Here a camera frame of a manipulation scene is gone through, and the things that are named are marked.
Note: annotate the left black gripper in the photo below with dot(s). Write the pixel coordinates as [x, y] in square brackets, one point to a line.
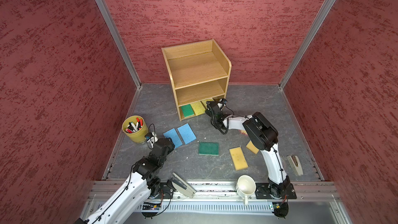
[171, 146]

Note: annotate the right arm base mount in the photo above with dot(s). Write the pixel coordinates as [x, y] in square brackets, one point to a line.
[266, 192]

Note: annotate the markers in cup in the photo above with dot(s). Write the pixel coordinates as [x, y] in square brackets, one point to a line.
[133, 124]

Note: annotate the bright green sponge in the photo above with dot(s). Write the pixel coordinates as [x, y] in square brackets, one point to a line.
[187, 111]

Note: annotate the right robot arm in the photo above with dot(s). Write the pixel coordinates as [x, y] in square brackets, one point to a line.
[262, 134]

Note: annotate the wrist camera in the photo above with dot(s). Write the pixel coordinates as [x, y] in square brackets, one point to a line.
[222, 101]
[151, 137]

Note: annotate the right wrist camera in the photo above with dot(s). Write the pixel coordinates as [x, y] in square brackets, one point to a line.
[222, 101]

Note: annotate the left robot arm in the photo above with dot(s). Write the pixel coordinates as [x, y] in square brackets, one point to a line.
[141, 184]

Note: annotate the right light blue sponge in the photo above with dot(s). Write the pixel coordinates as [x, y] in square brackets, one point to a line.
[186, 133]

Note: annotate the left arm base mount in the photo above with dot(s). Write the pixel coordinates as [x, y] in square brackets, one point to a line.
[160, 190]

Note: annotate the light blue sponge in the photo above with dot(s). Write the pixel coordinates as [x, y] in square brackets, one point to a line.
[186, 133]
[173, 135]

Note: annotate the white mug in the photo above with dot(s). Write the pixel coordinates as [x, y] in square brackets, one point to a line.
[245, 188]

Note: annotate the beige stapler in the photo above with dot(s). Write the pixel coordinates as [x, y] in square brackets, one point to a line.
[295, 164]

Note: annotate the wooden three-tier shelf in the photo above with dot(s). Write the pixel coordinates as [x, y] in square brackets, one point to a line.
[197, 71]

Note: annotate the left light blue sponge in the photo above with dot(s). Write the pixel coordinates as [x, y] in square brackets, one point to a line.
[173, 135]

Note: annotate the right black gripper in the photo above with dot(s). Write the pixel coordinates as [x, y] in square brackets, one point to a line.
[208, 111]

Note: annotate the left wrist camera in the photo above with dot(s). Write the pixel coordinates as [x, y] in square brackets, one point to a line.
[151, 137]

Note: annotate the dark green sponge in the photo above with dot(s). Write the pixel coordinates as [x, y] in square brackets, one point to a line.
[208, 148]

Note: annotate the yellow pen cup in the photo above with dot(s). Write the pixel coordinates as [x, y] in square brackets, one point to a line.
[139, 136]

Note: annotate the grey stapler on rail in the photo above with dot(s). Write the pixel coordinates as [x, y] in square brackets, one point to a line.
[182, 186]

